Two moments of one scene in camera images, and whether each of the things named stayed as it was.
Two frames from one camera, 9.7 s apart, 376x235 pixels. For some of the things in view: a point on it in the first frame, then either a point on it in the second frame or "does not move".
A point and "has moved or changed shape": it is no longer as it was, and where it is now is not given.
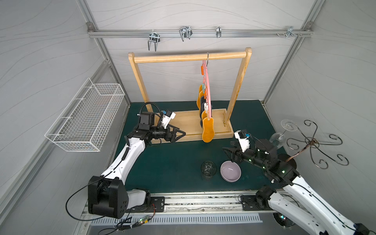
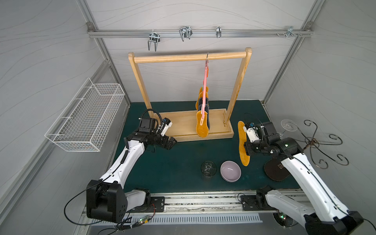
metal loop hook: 185,32 does not move
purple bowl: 230,171 does not move
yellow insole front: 208,131 has moved or changed shape
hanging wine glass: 289,125 does not move
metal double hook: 153,36 does not move
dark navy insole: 202,101 -> 207,107
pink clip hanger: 205,84 has moved or changed shape
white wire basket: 87,121 does not move
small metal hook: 218,31 does not move
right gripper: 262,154 -> 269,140
